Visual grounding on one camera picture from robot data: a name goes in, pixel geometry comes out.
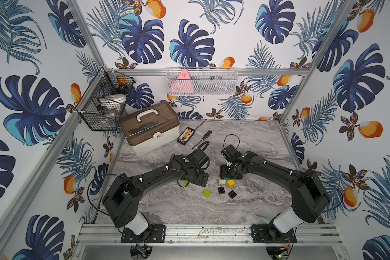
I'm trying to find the white storage box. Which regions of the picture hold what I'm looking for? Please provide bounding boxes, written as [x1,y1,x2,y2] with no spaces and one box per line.
[119,101,180,156]

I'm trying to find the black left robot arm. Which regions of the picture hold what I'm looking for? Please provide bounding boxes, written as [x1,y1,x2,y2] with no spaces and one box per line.
[102,154,210,228]

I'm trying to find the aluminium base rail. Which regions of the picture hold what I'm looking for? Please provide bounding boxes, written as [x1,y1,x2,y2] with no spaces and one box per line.
[76,224,349,260]

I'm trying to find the yellow square brick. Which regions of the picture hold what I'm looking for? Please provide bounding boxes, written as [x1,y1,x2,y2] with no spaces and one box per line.
[225,180,235,189]

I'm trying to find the pink triangle card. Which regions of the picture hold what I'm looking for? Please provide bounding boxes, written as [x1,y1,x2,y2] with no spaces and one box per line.
[169,69,194,95]

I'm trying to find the black square brick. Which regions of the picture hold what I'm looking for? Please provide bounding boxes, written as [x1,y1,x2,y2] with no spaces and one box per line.
[218,187,225,195]
[228,190,237,199]

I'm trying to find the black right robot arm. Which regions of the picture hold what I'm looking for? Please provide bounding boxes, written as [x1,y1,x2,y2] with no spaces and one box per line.
[220,145,330,244]

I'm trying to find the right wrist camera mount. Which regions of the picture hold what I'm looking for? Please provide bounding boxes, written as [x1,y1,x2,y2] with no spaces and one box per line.
[221,145,242,166]

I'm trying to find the white round object in basket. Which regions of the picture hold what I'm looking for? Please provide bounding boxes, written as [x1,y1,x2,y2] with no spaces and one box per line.
[99,94,127,109]

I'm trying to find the black bit holder case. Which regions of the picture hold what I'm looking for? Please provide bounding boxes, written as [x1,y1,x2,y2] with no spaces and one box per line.
[177,127,196,145]

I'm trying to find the black yellow screwdriver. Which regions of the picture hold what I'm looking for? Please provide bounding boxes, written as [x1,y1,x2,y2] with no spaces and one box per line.
[192,130,212,149]

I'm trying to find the black wire basket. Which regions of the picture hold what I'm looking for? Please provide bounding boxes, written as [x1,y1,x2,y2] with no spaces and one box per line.
[75,68,136,132]

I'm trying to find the clear mesh wall shelf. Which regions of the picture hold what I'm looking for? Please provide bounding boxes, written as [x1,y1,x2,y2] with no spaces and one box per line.
[166,68,239,96]

